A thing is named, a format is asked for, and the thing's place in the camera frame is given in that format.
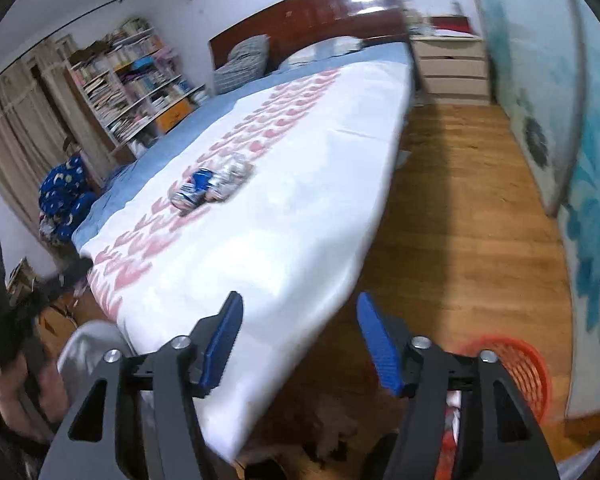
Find floral sliding wardrobe door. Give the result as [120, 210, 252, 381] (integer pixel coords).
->
[462, 0, 600, 421]

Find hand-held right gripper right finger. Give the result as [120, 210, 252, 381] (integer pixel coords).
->
[356, 291, 561, 480]

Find wooden chair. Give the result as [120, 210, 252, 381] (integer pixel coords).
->
[62, 137, 106, 191]

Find grey trouser leg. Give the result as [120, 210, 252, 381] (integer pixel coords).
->
[57, 320, 136, 401]

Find light striped pillow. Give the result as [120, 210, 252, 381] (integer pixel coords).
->
[279, 36, 366, 68]

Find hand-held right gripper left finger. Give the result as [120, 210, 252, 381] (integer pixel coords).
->
[39, 290, 245, 480]

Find beige curtain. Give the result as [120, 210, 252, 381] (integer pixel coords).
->
[0, 35, 88, 241]

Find wooden bed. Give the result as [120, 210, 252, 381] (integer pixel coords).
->
[72, 0, 421, 463]

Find light wooden nightstand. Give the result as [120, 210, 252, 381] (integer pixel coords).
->
[410, 30, 491, 107]

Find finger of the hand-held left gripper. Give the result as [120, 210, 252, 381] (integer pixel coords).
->
[10, 260, 93, 331]

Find blue moon print cloth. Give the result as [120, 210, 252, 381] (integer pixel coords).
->
[38, 155, 98, 243]

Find plaid pillow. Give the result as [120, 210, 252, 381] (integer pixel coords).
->
[212, 35, 271, 95]

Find white bookshelf with books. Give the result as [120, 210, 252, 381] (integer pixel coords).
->
[65, 17, 208, 166]

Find blue bed sheet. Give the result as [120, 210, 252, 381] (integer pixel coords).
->
[72, 42, 413, 246]

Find person's left hand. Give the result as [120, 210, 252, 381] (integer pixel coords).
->
[0, 350, 70, 442]

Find red plastic basket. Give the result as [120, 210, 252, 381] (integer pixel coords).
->
[445, 335, 553, 480]

